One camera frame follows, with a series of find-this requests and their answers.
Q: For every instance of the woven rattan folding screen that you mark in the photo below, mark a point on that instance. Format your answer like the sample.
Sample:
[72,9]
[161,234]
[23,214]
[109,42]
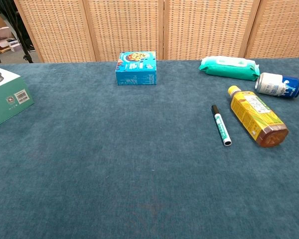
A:
[149,28]

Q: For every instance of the blue cookie box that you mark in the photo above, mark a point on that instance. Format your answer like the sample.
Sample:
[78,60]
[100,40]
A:
[136,72]

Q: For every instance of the green wet wipes pack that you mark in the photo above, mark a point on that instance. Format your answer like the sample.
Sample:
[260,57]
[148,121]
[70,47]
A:
[229,69]

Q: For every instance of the white cardboard box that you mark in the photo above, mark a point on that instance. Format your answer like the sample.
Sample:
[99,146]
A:
[1,35]

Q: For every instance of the green and white marker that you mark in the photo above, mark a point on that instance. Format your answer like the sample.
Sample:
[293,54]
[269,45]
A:
[220,124]

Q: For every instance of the green white product box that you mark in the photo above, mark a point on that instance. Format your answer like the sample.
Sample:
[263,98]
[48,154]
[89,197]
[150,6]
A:
[5,99]

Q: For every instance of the black tripod stand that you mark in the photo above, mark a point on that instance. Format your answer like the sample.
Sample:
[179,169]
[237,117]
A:
[23,37]

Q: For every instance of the blue white drink can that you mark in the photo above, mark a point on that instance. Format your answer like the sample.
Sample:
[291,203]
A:
[279,85]

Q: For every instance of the blue velvet tablecloth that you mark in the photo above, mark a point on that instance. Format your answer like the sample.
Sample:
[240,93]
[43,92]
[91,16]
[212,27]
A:
[114,161]

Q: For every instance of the yellow label tea bottle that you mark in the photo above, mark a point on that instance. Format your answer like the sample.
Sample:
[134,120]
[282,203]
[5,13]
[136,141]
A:
[256,114]

